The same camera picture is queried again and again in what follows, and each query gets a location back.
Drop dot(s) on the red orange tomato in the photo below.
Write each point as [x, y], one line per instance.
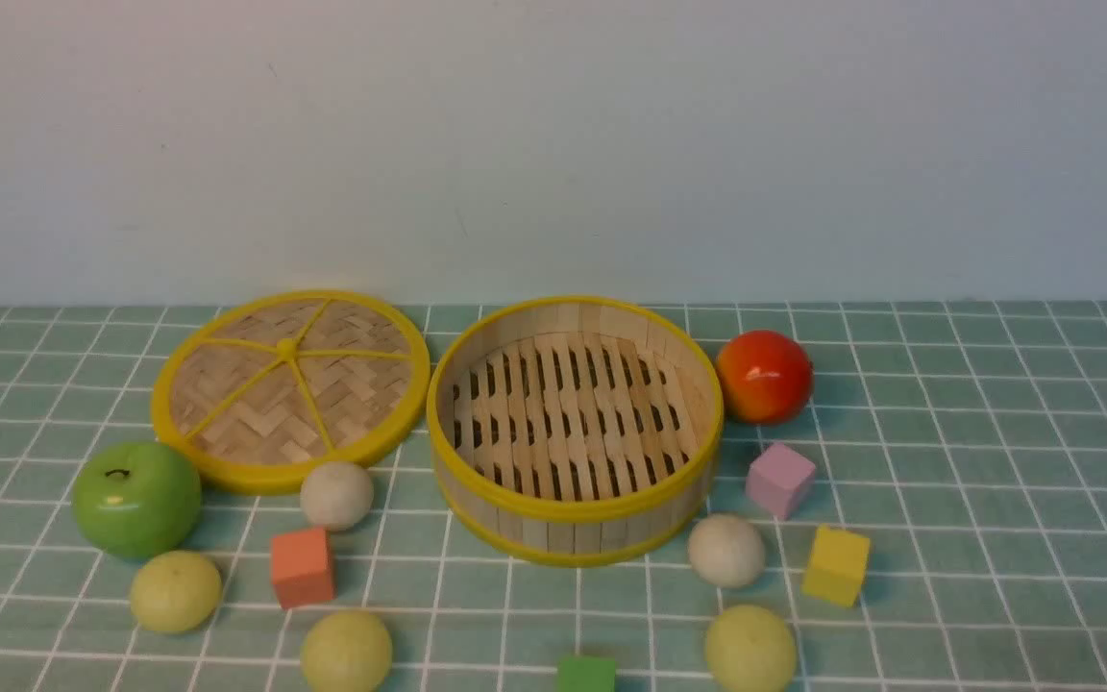
[767, 378]

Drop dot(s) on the yellow bun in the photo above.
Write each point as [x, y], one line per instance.
[175, 592]
[350, 650]
[750, 648]

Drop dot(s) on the yellow cube block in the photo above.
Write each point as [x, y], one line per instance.
[837, 566]

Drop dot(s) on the woven bamboo steamer lid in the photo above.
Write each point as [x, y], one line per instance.
[272, 389]

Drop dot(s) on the green cube block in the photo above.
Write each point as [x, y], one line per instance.
[586, 673]

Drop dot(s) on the pink cube block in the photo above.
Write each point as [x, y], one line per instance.
[779, 479]

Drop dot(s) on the bamboo steamer tray yellow rim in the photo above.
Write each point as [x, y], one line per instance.
[575, 431]

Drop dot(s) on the white bun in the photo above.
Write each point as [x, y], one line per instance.
[336, 495]
[726, 550]

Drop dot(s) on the green apple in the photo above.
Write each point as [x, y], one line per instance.
[137, 499]

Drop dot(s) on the orange cube block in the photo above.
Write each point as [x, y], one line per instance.
[302, 567]

